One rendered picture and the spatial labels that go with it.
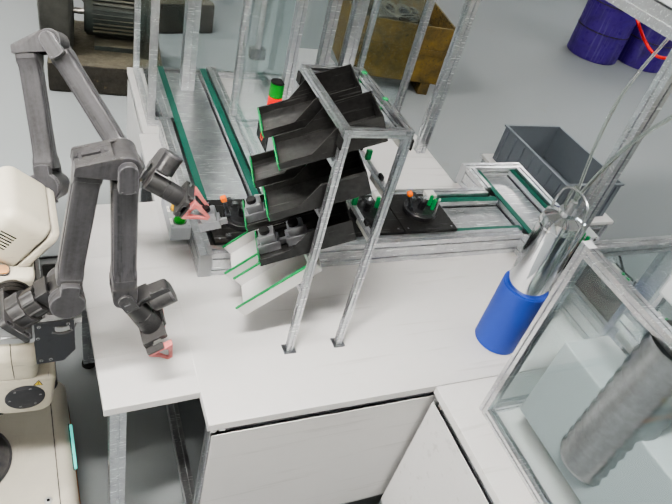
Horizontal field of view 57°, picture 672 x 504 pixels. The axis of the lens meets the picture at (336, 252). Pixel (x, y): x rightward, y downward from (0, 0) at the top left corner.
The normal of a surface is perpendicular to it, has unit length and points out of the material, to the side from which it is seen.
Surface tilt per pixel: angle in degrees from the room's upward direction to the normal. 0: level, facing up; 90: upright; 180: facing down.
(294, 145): 25
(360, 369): 0
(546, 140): 90
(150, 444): 0
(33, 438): 0
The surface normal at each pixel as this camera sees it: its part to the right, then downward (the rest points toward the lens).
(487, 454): 0.22, -0.75
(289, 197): -0.20, -0.70
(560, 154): -0.91, 0.06
